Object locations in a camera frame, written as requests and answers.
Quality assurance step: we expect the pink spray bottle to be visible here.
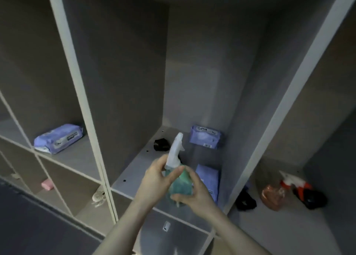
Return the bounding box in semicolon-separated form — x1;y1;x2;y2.
260;170;312;211

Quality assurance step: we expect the person's right hand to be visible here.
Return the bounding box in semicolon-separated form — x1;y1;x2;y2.
169;165;224;222

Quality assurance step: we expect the grey white sneaker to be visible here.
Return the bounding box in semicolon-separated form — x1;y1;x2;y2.
92;185;106;208

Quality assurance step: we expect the pink tumbler bottle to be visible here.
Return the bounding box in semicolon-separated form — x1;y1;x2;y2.
41;178;55;191

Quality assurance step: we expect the green spray bottle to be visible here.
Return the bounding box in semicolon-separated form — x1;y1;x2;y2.
164;132;195;205

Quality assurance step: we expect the person's left hand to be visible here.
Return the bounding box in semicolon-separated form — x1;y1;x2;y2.
135;154;185;209

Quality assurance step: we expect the grey cubby shelf unit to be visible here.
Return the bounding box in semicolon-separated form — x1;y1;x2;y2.
0;0;356;255

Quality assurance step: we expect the person's left forearm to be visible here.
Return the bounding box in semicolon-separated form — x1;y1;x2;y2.
93;202;156;255

